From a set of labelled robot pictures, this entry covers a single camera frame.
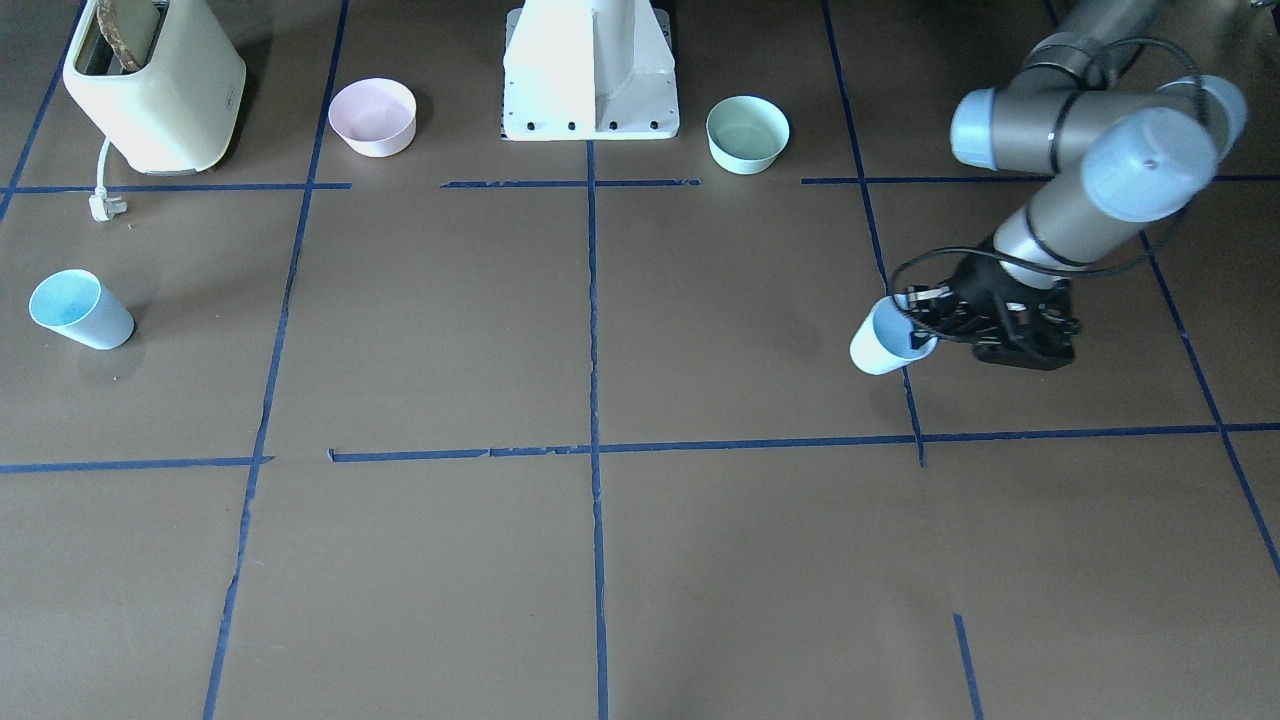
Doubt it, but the pink bowl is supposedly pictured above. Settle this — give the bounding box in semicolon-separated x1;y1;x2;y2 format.
326;77;419;158

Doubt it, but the toast slice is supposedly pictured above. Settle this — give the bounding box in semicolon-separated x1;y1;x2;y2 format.
95;1;163;73

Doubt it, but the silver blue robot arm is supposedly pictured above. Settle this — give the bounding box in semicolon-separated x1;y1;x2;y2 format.
888;1;1249;372

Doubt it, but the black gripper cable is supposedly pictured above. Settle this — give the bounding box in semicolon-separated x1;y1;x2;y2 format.
887;38;1206;301

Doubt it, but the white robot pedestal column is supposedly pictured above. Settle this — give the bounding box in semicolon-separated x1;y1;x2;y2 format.
500;1;681;142

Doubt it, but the mint green bowl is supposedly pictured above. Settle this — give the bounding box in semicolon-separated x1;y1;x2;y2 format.
705;95;791;176

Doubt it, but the cream toaster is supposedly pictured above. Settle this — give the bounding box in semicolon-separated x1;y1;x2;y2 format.
61;1;247;176

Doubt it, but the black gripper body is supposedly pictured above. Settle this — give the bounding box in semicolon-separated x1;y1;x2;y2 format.
905;255;1082;372

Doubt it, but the white toaster power cord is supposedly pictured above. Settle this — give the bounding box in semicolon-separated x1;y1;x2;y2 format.
88;138;129;223

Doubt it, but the light blue cup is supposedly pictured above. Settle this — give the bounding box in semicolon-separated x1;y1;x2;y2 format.
849;293;940;375
28;269;136;351

